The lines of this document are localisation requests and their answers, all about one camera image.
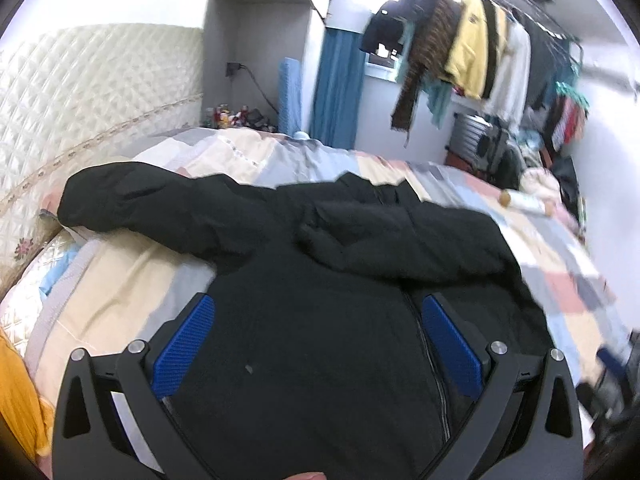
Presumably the brown striped garment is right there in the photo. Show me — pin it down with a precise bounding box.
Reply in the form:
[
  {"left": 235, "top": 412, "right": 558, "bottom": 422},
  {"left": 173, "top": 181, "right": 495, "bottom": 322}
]
[{"left": 390, "top": 0, "right": 463, "bottom": 133}]

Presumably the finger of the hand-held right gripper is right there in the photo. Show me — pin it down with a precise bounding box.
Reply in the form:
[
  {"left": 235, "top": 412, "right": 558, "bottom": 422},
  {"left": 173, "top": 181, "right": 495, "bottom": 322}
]
[{"left": 596, "top": 346, "right": 630, "bottom": 380}]

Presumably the teal hanging garment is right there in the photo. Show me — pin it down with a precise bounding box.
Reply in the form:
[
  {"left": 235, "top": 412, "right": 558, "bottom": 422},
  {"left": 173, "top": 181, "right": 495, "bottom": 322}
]
[{"left": 396, "top": 25, "right": 453, "bottom": 131}]

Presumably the white hanging garment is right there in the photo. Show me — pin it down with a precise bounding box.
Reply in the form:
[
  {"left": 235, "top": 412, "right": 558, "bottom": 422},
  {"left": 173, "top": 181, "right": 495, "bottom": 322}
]
[{"left": 482, "top": 15, "right": 532, "bottom": 123}]

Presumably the white bottle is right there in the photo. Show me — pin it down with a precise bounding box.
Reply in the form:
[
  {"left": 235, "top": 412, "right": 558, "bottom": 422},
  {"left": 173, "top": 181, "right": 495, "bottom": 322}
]
[{"left": 500, "top": 190, "right": 555, "bottom": 216}]

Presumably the cream quilted headboard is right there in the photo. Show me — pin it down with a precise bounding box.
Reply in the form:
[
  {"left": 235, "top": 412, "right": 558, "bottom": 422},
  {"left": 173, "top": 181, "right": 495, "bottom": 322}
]
[{"left": 0, "top": 24, "right": 204, "bottom": 281}]

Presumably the red striped hanging garment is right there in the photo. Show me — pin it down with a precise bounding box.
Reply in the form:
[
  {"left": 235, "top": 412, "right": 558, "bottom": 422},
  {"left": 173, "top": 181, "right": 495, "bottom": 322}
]
[{"left": 542, "top": 80, "right": 591, "bottom": 153}]

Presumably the yellow shirt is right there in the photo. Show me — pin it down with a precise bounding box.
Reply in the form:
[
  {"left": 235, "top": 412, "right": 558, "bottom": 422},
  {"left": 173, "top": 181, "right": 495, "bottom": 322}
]
[{"left": 444, "top": 0, "right": 501, "bottom": 101}]

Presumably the silver suitcase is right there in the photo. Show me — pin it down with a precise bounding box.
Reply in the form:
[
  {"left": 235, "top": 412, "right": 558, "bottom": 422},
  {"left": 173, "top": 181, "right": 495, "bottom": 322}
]
[{"left": 447, "top": 112, "right": 503, "bottom": 166}]

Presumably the yellow cloth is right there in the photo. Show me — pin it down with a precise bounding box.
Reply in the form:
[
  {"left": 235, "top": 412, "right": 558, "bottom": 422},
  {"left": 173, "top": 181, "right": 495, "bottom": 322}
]
[{"left": 0, "top": 327, "right": 55, "bottom": 466}]

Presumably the group of bottles and cans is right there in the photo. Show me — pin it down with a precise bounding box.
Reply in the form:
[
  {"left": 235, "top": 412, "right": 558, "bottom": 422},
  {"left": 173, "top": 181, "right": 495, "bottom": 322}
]
[{"left": 201, "top": 104, "right": 281, "bottom": 133}]

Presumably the blue foam roll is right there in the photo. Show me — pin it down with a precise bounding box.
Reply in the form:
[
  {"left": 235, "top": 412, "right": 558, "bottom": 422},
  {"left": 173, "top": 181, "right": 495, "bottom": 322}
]
[{"left": 278, "top": 57, "right": 303, "bottom": 137}]

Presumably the blue curtain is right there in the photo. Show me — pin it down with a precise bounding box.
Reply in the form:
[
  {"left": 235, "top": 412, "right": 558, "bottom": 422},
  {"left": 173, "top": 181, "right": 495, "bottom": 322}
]
[{"left": 310, "top": 27, "right": 367, "bottom": 151}]

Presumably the patchwork bed cover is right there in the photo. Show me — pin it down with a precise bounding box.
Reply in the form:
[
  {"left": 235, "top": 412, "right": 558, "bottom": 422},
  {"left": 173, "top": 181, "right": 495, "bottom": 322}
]
[{"left": 22, "top": 127, "right": 633, "bottom": 468}]

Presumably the black hanging garment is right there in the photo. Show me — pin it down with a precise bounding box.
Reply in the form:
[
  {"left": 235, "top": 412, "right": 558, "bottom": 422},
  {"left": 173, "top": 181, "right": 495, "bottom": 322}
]
[{"left": 359, "top": 0, "right": 438, "bottom": 56}]

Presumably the cream quilted pillow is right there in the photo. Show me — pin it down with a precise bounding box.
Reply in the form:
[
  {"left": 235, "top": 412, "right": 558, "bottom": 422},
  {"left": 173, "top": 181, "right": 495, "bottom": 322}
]
[{"left": 0, "top": 227, "right": 83, "bottom": 341}]

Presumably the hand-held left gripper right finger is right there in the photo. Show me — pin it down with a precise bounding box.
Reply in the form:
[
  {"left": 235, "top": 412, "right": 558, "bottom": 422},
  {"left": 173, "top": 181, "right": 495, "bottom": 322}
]
[{"left": 420, "top": 293, "right": 584, "bottom": 480}]

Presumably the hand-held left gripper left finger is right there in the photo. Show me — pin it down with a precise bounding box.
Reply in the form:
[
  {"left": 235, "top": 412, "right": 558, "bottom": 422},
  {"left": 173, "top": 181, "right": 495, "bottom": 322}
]
[{"left": 52, "top": 293, "right": 216, "bottom": 480}]

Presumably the black jacket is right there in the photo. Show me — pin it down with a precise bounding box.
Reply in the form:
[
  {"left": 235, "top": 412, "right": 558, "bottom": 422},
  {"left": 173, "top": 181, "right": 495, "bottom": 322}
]
[{"left": 57, "top": 162, "right": 557, "bottom": 480}]

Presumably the black wall plug with cable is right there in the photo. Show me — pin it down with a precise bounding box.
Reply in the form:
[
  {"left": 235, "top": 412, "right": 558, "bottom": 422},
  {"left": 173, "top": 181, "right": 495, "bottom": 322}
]
[{"left": 226, "top": 61, "right": 281, "bottom": 116}]

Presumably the dark grey hanging garment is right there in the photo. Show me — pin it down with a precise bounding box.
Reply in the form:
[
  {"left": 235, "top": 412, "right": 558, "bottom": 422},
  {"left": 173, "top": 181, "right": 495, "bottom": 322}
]
[{"left": 522, "top": 20, "right": 571, "bottom": 113}]

